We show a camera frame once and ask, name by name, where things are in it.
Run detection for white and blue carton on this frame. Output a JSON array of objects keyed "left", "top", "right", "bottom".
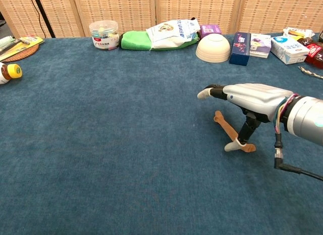
[{"left": 270, "top": 35, "right": 311, "bottom": 65}]

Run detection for black tripod stand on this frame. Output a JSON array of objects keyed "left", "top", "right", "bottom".
[{"left": 29, "top": 0, "right": 56, "bottom": 39}]

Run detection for round woven coaster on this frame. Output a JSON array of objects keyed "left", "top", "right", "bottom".
[{"left": 0, "top": 42, "right": 40, "bottom": 63}]

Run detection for cream upturned bowl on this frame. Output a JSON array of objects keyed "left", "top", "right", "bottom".
[{"left": 195, "top": 33, "right": 232, "bottom": 64}]

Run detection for tan bone-shaped toy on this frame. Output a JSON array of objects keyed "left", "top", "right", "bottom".
[{"left": 213, "top": 110, "right": 257, "bottom": 154}]

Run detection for razor in yellow package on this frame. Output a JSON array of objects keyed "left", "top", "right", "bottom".
[{"left": 0, "top": 35, "right": 45, "bottom": 62}]

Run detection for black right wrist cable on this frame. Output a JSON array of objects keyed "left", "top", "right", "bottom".
[{"left": 273, "top": 132, "right": 323, "bottom": 181}]

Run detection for bundled twisted rope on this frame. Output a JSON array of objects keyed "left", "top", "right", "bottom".
[{"left": 298, "top": 65, "right": 323, "bottom": 80}]

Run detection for clear jar of clips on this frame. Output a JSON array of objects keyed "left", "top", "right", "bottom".
[{"left": 89, "top": 20, "right": 120, "bottom": 51}]

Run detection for blue table mat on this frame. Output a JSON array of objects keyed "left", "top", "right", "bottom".
[{"left": 0, "top": 32, "right": 323, "bottom": 235}]

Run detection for brown bottle yellow cap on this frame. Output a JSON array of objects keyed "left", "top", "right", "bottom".
[{"left": 0, "top": 62, "right": 23, "bottom": 85}]

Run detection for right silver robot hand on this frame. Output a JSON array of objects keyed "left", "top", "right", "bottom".
[{"left": 196, "top": 83, "right": 295, "bottom": 152}]

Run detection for white and purple carton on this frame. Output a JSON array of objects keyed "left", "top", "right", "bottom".
[{"left": 249, "top": 33, "right": 273, "bottom": 59}]

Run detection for woven folding screen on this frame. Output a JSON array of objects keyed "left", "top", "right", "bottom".
[{"left": 0, "top": 0, "right": 323, "bottom": 39}]

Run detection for white printed snack bag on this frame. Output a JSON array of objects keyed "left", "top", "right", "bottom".
[{"left": 145, "top": 18, "right": 201, "bottom": 50}]

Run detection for multicolour wrist wires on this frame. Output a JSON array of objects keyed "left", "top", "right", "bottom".
[{"left": 273, "top": 93, "right": 299, "bottom": 134}]

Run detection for red snack packet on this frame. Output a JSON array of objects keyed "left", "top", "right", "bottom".
[{"left": 297, "top": 37, "right": 323, "bottom": 70}]

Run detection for purple box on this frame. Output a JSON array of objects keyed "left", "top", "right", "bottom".
[{"left": 199, "top": 24, "right": 223, "bottom": 39}]

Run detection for green microfiber cloth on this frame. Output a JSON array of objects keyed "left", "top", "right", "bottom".
[{"left": 119, "top": 30, "right": 200, "bottom": 52}]

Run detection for mint green brush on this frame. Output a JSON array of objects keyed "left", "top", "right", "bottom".
[{"left": 0, "top": 35, "right": 16, "bottom": 50}]

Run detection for dark blue carton box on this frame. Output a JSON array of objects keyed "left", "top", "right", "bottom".
[{"left": 229, "top": 31, "right": 252, "bottom": 67}]

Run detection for wrapped burger snack pack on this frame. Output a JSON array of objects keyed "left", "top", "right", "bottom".
[{"left": 282, "top": 26, "right": 316, "bottom": 41}]

